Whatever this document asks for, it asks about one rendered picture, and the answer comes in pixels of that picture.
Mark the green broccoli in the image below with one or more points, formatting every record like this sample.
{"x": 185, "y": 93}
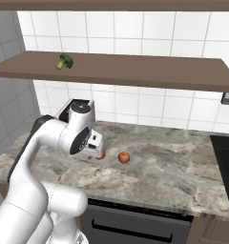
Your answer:
{"x": 65, "y": 60}

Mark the brown cabinet top board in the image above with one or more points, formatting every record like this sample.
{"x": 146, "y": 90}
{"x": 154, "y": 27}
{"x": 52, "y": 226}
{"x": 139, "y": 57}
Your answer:
{"x": 113, "y": 5}

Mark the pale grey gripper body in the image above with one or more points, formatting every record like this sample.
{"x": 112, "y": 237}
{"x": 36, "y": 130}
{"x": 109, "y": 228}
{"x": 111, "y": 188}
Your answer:
{"x": 93, "y": 153}

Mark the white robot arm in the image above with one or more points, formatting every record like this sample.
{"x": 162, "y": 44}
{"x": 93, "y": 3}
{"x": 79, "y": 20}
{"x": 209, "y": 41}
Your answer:
{"x": 30, "y": 178}

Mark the brown cabinet shelf board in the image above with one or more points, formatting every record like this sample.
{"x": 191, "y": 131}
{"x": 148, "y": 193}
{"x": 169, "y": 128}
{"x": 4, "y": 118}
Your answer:
{"x": 145, "y": 71}

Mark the dark grey dishwasher front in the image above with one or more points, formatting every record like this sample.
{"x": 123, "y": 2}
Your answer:
{"x": 135, "y": 222}

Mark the red apple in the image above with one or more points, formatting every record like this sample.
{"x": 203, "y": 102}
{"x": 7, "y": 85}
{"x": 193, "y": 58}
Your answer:
{"x": 124, "y": 157}

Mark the black hob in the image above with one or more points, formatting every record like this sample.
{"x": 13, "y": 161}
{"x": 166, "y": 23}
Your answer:
{"x": 226, "y": 162}

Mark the brown base cabinet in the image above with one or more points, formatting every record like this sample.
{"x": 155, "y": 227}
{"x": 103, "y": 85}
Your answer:
{"x": 215, "y": 230}

